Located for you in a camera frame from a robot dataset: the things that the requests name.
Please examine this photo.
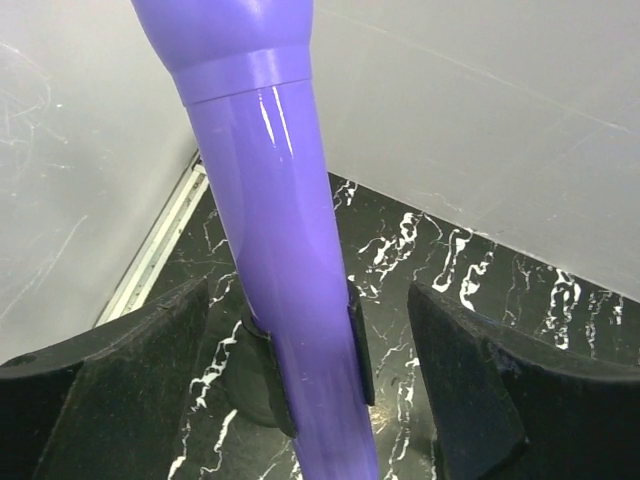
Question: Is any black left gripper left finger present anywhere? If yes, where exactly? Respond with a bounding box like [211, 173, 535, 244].
[1, 279, 209, 479]

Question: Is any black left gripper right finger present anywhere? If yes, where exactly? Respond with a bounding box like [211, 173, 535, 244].
[407, 282, 639, 479]

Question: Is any black clamp arm purple mic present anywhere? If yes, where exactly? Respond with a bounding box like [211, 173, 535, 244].
[223, 280, 375, 438]

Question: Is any purple microphone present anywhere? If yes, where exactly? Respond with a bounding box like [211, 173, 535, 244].
[134, 1, 379, 479]

